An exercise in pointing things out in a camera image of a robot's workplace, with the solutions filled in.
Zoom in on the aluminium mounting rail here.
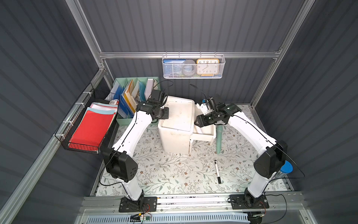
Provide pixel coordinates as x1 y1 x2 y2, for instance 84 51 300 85
82 191 304 212

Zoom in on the green plastic file organizer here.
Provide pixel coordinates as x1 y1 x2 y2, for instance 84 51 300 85
105 77 160 126

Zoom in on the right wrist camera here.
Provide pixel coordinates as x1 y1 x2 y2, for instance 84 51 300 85
199 97 215 115

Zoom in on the green microphone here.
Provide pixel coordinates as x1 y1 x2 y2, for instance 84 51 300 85
216 125 223 155

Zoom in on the black wire tray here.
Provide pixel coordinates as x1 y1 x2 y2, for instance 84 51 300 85
55 88 118 155

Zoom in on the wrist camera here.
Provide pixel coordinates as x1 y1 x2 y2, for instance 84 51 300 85
199 97 215 115
147 90 166 107

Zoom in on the white plastic drawer unit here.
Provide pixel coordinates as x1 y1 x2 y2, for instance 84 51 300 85
158 96 195 154

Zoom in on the yellow analog clock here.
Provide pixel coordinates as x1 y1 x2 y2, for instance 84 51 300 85
196 58 220 76

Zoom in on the black white marker pen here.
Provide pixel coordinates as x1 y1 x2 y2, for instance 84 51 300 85
214 160 222 184

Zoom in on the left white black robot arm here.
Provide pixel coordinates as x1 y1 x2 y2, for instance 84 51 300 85
101 102 169 201

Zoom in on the red paper folder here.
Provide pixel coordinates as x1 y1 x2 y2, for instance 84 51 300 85
69 107 116 152

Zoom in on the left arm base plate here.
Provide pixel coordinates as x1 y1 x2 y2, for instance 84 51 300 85
118 197 158 213

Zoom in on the blue lid clear jar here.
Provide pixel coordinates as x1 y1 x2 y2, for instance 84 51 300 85
275 161 293 179

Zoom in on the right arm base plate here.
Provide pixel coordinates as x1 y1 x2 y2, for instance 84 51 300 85
227 194 269 210

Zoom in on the white pulled out drawer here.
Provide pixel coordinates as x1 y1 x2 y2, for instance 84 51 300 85
190 103 217 143

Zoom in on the blue box in basket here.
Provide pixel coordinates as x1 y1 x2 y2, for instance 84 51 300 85
162 59 185 79

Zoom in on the grey tape roll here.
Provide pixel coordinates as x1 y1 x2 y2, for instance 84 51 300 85
182 59 196 77

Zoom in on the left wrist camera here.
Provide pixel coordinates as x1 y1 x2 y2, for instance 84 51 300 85
147 90 166 107

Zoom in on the white wire wall basket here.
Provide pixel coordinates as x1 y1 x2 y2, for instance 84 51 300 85
162 53 226 79

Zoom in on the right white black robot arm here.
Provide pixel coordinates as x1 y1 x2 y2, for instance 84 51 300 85
194 103 287 199

